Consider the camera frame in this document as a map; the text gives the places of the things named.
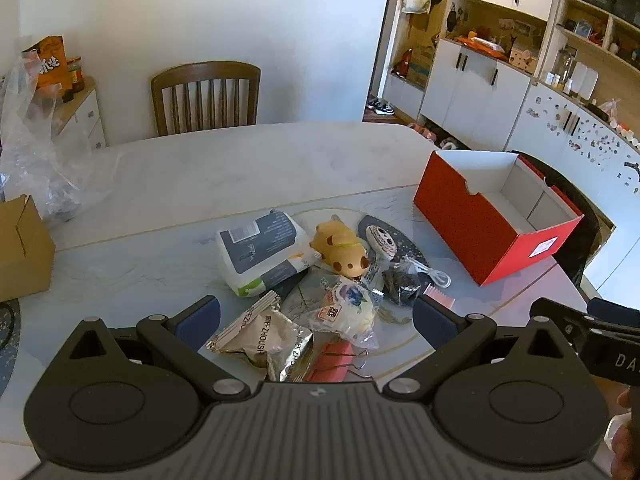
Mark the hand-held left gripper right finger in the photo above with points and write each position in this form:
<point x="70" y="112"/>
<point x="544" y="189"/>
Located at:
<point x="434" y="319"/>

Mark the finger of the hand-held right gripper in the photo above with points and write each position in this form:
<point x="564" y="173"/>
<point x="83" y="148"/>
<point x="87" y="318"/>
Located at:
<point x="555" y="312"/>
<point x="615" y="312"/>

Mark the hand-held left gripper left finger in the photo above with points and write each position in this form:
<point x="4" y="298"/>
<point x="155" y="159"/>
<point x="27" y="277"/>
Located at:
<point x="200" y="316"/>

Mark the clear bag of black parts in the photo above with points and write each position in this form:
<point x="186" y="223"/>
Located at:
<point x="400" y="282"/>

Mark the white toy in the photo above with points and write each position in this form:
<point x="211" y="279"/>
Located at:
<point x="345" y="310"/>

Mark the doll face plush toy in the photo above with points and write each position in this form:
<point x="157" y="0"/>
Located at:
<point x="382" y="241"/>

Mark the red cardboard box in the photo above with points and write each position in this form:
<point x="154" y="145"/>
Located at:
<point x="460" y="210"/>

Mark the yellow dog plush toy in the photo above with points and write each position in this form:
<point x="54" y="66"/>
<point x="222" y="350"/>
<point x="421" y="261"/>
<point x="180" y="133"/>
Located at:
<point x="335" y="245"/>

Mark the white marble desktop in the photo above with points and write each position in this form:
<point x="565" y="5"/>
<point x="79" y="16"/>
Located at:
<point x="225" y="175"/>

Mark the person's right hand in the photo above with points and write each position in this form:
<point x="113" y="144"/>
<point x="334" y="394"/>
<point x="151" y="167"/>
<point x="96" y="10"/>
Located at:
<point x="622" y="430"/>

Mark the silver snack packet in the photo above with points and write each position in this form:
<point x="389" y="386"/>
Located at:
<point x="270" y="335"/>

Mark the grey white tissue pack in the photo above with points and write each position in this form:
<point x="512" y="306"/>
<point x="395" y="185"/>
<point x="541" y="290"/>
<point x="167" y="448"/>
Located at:
<point x="255" y="250"/>

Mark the red binder clip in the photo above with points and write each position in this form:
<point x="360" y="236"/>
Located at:
<point x="330" y="360"/>

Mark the black jacket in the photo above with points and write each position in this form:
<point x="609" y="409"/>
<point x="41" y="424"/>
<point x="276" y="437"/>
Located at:
<point x="575" y="195"/>

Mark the white sticker-covered cabinet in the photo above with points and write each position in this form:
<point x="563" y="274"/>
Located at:
<point x="590" y="150"/>

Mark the white slipper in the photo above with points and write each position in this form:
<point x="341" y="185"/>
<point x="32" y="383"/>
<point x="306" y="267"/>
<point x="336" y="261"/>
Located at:
<point x="448" y="144"/>

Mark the brown cardboard box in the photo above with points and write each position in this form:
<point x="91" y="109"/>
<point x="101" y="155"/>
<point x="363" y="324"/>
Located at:
<point x="25" y="255"/>

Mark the pink slipper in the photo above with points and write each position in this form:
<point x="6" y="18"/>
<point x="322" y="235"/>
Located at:
<point x="415" y="127"/>
<point x="428" y="132"/>

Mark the dark sneaker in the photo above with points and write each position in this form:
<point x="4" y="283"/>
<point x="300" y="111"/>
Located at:
<point x="375" y="105"/>
<point x="387" y="108"/>

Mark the white lower cabinet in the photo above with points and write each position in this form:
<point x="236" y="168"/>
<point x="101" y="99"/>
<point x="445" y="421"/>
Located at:
<point x="470" y="95"/>

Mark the white side cabinet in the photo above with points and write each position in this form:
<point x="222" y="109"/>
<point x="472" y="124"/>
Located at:
<point x="85" y="120"/>

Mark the white container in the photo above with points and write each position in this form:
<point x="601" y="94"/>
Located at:
<point x="585" y="81"/>

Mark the clear plastic bag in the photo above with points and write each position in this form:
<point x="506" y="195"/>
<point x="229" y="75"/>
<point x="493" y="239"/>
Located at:
<point x="30" y="150"/>

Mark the brown wooden chair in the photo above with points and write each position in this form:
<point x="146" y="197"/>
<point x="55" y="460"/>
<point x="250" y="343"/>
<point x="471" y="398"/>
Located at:
<point x="205" y="72"/>

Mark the glass jar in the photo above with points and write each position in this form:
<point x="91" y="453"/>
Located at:
<point x="565" y="67"/>

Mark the printed cardboard carton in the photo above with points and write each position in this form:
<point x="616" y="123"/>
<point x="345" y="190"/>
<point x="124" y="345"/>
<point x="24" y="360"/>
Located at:
<point x="421" y="67"/>

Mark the small wooden drawer box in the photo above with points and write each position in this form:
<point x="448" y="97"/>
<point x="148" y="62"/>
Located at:
<point x="524" y="59"/>

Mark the red bottle-shaped item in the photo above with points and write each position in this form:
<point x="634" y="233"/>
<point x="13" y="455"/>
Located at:
<point x="402" y="64"/>

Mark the orange paper items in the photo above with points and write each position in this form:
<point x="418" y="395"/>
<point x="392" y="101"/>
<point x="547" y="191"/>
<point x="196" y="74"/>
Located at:
<point x="480" y="42"/>

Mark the orange snack bag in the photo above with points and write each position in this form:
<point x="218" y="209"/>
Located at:
<point x="50" y="65"/>

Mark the wooden wall shelf unit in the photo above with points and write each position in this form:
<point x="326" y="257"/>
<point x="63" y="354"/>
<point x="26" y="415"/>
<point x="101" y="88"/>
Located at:
<point x="615" y="75"/>

